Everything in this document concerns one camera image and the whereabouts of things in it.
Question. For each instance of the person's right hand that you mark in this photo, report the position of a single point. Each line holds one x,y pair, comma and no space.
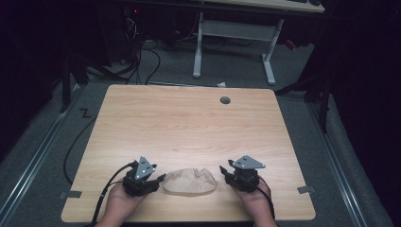
255,203

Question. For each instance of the grey tape piece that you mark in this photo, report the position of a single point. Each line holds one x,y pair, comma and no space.
71,194
305,189

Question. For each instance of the beige sock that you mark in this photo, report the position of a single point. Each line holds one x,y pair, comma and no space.
189,194
189,180

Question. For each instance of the white paper scrap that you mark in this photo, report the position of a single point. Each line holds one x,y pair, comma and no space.
221,84

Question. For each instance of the metal floor rail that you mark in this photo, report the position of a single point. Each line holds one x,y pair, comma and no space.
34,164
337,164

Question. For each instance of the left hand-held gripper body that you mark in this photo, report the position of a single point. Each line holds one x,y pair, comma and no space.
140,178

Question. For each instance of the black metal stand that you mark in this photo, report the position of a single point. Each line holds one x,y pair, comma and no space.
323,104
65,85

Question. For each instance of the person's left hand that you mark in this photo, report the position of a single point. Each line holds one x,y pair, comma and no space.
121,205

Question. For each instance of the white-framed desk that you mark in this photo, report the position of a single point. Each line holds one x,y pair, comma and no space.
239,30

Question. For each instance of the red object on floor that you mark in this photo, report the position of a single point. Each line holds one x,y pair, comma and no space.
290,44

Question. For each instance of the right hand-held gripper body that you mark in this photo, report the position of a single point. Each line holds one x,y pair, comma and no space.
246,176

